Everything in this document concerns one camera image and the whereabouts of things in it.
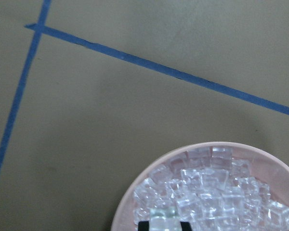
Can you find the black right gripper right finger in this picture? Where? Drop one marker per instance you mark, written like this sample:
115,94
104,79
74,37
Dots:
186,226

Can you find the clear ice cubes pile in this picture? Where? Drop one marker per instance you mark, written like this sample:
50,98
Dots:
217,194

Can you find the pink bowl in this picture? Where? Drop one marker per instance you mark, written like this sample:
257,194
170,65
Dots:
264,167

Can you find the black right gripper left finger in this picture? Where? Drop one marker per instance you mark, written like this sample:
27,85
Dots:
143,225

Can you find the clear ice cube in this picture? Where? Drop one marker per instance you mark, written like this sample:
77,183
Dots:
164,219

